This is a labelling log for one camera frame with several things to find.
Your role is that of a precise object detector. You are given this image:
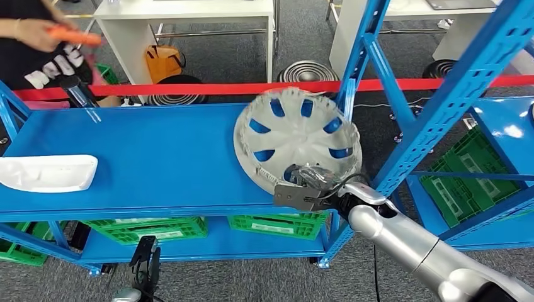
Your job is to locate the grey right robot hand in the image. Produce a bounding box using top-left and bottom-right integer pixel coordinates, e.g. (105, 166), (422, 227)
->
(273, 164), (343, 212)

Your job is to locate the silver wheel hubcap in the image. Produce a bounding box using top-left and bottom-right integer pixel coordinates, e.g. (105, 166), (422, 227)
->
(232, 86), (363, 196)

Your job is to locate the blue metal shelf rack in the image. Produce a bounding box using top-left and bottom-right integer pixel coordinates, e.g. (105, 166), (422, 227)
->
(0, 0), (534, 276)
(406, 39), (534, 253)

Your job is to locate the white plastic cover part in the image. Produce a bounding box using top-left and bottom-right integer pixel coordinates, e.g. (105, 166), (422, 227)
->
(0, 154), (99, 194)

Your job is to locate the black round ribbed stool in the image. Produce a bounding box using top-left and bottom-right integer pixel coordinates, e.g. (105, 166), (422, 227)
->
(276, 60), (341, 84)
(148, 75), (208, 106)
(422, 59), (460, 80)

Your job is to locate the red barrier belt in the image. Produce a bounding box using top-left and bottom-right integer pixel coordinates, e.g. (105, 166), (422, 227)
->
(12, 75), (534, 102)

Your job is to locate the yellow bag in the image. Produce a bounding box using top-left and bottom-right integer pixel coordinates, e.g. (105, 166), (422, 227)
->
(144, 45), (186, 84)

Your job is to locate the grey laptop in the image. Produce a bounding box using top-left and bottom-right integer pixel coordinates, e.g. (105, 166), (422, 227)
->
(425, 0), (497, 11)

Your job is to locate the orange tool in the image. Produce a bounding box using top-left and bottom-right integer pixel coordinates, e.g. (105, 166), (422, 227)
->
(47, 25), (103, 47)

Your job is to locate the person's hand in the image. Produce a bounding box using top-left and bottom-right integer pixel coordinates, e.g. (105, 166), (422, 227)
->
(16, 18), (59, 53)

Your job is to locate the person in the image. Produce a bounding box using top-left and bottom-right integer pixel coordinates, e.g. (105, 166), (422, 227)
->
(0, 0), (122, 110)

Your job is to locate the white cable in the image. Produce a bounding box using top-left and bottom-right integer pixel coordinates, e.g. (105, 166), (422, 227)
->
(352, 98), (431, 110)

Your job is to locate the black barrier post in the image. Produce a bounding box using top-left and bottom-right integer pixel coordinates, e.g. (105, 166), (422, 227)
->
(58, 75), (101, 110)

